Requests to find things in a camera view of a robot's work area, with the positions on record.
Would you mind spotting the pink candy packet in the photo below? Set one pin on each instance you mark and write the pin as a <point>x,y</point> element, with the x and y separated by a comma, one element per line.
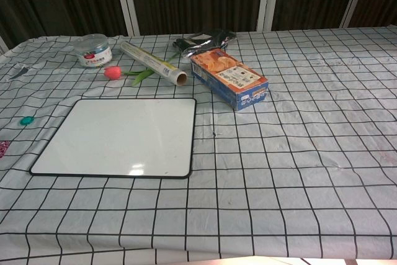
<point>3,148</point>

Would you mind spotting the orange and blue cracker box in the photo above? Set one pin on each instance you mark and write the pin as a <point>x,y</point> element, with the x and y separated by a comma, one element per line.
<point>229,75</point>

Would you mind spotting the pink artificial tulip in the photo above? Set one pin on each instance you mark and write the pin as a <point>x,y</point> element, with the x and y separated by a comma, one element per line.
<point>112,72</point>

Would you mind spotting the black shiny plastic package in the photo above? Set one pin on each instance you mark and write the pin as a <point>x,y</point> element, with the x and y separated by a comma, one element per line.
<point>217,37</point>

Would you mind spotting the white black-grid tablecloth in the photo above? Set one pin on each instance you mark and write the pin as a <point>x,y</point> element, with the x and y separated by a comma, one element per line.
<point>279,153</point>

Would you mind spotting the clear round plastic tub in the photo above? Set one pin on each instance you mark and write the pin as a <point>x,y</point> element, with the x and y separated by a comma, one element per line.
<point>93,54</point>

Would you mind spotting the white board with black frame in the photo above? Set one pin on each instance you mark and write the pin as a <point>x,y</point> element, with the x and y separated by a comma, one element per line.
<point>124,134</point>

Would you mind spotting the long cling film roll box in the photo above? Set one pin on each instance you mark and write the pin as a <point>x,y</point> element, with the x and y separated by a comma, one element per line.
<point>149,60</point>

